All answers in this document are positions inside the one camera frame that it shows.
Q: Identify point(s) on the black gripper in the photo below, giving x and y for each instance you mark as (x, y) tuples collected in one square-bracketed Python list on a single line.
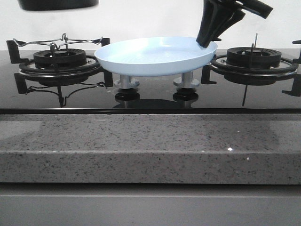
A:
[(214, 21)]

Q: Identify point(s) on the light blue plate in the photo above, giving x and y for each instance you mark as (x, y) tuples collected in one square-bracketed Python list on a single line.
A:
[(156, 56)]

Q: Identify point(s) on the black frying pan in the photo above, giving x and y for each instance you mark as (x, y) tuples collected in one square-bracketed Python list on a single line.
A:
[(51, 5)]

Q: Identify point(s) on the right gas burner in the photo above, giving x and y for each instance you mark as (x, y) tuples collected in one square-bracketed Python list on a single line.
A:
[(262, 58)]

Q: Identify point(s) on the gas burner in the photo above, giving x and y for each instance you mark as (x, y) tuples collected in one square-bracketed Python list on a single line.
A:
[(262, 58), (64, 58)]

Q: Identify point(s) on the right black pan support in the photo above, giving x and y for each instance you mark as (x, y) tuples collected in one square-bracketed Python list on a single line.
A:
[(286, 67)]

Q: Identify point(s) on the black pan support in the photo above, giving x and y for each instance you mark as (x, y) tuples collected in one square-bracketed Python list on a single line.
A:
[(28, 67), (286, 67)]

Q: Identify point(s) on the right silver stove knob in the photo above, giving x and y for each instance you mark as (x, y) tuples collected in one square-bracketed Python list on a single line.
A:
[(186, 81)]

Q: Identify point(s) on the silver stove knob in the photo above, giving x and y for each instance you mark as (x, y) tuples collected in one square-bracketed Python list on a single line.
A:
[(126, 82), (186, 81)]

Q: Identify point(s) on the black glass cooktop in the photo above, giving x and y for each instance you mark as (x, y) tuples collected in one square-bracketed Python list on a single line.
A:
[(216, 94)]

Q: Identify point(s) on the left silver stove knob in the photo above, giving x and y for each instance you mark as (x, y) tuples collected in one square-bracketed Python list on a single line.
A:
[(126, 82)]

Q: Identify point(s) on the left gas burner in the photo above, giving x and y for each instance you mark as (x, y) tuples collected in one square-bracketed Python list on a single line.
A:
[(64, 58)]

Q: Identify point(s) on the left black pan support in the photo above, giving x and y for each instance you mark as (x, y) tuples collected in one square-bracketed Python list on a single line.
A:
[(28, 67)]

